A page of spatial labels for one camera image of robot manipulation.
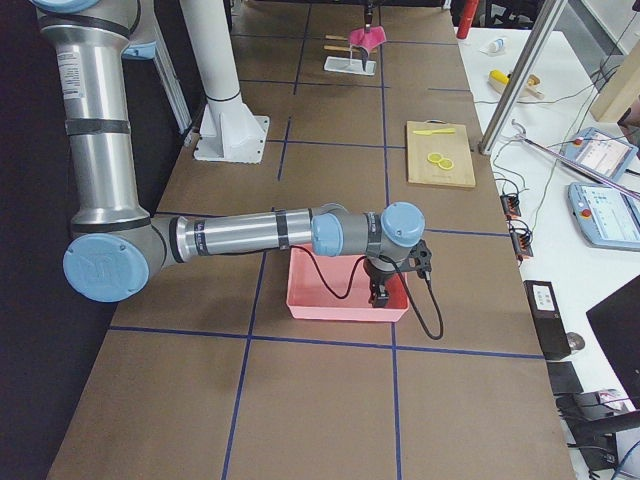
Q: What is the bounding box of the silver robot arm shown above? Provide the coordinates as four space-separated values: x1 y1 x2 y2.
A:
36 1 430 307

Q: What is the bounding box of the small white bottle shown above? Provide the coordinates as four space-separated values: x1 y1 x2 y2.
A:
480 37 507 56

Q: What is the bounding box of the yellow plastic knife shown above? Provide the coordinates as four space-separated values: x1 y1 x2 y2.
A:
411 127 456 136

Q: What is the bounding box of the teach pendant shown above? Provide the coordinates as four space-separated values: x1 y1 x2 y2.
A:
560 127 638 181
567 182 639 251

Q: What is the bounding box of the lemon slice near knife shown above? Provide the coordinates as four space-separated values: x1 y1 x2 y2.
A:
427 152 443 164

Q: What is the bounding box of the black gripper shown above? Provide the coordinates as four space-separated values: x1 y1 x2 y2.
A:
364 0 374 25
364 259 396 307

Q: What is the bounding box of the near orange black connector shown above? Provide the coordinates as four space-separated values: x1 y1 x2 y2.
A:
509 228 534 261

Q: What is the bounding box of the black monitor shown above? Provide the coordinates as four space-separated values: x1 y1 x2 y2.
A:
587 278 639 406

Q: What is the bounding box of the white rectangular tray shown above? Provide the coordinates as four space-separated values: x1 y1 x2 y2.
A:
323 56 376 76

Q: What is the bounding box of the lemon slice far from knife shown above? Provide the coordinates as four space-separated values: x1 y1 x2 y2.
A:
437 157 455 171

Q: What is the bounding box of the aluminium frame post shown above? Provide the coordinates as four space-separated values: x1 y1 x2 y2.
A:
479 0 568 155

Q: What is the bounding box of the white camera pole with base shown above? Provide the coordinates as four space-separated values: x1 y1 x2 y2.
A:
180 0 270 164

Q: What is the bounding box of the wooden toy with yellow roller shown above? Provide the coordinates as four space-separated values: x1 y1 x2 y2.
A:
487 69 545 104

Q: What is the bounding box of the far orange black connector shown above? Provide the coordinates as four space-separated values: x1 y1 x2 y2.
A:
500 193 521 219

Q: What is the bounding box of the orange black connector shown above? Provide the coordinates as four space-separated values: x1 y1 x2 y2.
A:
509 228 534 261
500 193 521 219

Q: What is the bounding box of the black box with label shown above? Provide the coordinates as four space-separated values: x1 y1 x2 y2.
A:
523 280 571 361

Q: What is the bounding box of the white rack loop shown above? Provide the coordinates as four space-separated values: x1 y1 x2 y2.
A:
351 45 369 72

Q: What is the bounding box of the far teach pendant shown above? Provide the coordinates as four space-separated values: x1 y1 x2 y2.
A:
560 127 638 181

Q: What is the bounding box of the red cylinder bottle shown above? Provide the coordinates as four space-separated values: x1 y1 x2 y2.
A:
456 0 479 40

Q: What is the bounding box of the near teach pendant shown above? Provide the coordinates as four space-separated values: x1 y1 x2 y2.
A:
567 182 639 251

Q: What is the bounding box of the wooden cutting board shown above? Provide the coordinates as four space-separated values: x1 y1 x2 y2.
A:
406 121 476 189

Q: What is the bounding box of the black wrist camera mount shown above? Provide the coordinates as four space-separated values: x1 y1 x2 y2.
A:
408 239 432 281

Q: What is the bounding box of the pink plastic bin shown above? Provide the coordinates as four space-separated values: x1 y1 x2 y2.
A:
286 244 409 322

